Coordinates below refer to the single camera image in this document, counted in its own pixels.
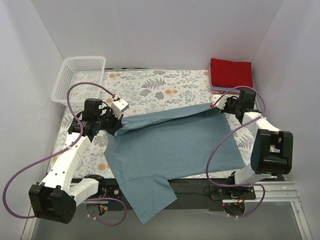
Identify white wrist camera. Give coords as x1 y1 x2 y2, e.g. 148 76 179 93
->
210 94 228 111
110 98 129 119

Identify folded red t shirt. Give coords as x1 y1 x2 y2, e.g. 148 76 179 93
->
208 58 253 88

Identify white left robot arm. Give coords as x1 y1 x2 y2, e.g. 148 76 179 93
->
28 97 129 224

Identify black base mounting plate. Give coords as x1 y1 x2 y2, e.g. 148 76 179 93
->
77 174 286 211

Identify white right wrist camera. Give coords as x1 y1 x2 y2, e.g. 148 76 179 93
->
210 94 228 111

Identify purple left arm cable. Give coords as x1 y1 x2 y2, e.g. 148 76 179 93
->
2 82 128 227

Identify folded lilac t shirt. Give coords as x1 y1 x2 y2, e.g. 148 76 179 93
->
211 84 253 95

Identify white plastic mesh basket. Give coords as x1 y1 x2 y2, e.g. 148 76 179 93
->
51 56 106 107

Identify blue-grey t shirt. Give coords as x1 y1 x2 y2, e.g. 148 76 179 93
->
104 103 245 224

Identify aluminium extrusion rail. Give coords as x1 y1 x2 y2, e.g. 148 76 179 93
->
22 181 312 240

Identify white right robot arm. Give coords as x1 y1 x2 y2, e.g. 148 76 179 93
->
220 89 294 199

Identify floral patterned table mat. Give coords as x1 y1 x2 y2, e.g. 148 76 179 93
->
54 70 255 179

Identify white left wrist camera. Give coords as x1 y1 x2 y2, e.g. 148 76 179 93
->
110 98 129 119

